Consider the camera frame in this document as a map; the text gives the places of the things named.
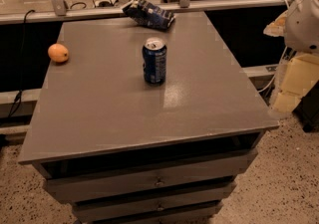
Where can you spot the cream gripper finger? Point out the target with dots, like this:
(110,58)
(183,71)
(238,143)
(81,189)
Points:
(295,80)

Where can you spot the blue pepsi can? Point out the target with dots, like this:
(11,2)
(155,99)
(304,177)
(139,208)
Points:
(154,54)

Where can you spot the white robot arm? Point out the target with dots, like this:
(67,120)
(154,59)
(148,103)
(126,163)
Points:
(299,26)

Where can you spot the middle grey drawer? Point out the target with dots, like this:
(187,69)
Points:
(154,201)

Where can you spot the grey drawer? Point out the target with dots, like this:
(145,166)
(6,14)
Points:
(168,216)
(154,201)
(106,184)

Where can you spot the top grey drawer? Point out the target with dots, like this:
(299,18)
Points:
(106,184)

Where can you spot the blue chip bag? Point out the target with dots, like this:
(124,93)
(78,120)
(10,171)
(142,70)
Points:
(149,15)

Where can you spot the grey drawer cabinet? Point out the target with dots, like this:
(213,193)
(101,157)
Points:
(96,113)

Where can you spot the metal railing bar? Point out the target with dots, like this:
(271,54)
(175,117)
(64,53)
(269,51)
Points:
(114,12)

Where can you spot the orange fruit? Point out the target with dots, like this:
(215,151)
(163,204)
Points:
(58,53)

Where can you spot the bottom grey drawer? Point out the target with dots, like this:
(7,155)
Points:
(168,216)

